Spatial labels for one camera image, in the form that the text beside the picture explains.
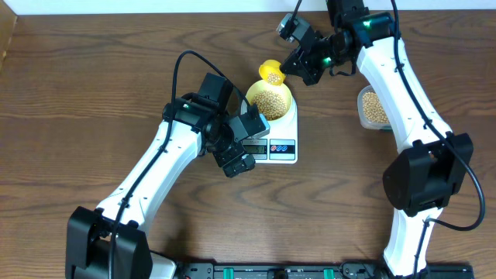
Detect yellow measuring scoop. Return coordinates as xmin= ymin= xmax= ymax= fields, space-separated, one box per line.
xmin=259 ymin=60 xmax=286 ymax=84

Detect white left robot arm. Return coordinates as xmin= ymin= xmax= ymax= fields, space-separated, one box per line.
xmin=65 ymin=74 xmax=270 ymax=278

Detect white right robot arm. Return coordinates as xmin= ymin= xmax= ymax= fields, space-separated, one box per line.
xmin=277 ymin=1 xmax=474 ymax=278

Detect soybeans in scoop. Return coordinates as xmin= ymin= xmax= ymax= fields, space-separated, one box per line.
xmin=267 ymin=72 xmax=283 ymax=86

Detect white digital kitchen scale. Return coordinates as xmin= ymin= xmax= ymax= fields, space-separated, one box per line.
xmin=242 ymin=97 xmax=298 ymax=164

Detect pale yellow bowl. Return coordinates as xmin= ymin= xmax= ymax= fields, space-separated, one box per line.
xmin=246 ymin=80 xmax=293 ymax=120

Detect soybeans in bowl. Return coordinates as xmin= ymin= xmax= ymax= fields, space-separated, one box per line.
xmin=253 ymin=90 xmax=288 ymax=121

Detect clear plastic container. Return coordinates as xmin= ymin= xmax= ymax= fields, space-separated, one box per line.
xmin=357 ymin=85 xmax=392 ymax=130

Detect soybeans in container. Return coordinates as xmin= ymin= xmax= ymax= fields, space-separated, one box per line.
xmin=362 ymin=91 xmax=389 ymax=124

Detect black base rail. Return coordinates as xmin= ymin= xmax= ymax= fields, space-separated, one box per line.
xmin=172 ymin=260 xmax=475 ymax=279

